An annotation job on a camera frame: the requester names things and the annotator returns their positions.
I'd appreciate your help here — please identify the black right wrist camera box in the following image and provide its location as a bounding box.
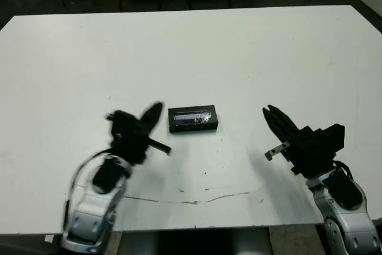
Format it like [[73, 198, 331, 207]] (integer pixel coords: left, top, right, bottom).
[[316, 123, 346, 156]]

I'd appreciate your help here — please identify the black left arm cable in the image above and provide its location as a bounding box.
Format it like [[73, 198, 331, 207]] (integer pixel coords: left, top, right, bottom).
[[61, 150, 105, 229]]

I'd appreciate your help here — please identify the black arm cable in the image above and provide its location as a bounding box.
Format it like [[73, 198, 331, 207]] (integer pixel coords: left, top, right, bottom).
[[334, 161, 355, 183], [61, 150, 105, 229]]

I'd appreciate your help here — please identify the black box lid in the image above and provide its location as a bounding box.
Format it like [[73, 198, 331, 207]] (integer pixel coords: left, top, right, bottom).
[[167, 104, 218, 134]]

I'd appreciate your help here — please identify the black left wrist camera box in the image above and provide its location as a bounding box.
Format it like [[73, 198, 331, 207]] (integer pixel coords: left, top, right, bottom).
[[104, 110, 141, 138]]

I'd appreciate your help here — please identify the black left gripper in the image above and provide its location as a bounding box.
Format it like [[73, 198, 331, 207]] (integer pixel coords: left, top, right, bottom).
[[107, 102, 172, 167]]

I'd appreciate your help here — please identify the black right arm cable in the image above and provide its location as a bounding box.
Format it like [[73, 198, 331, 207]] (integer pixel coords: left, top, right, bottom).
[[334, 161, 355, 183]]

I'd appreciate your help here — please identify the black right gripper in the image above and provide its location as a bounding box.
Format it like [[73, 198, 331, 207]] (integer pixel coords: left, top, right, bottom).
[[262, 105, 338, 180]]

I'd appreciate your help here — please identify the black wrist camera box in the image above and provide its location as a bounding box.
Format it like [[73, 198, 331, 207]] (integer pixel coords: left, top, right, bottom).
[[316, 123, 346, 156], [104, 110, 141, 138]]

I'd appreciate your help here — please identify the black robot pelvis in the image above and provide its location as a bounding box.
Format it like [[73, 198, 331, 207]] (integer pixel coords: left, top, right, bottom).
[[158, 231, 236, 255]]

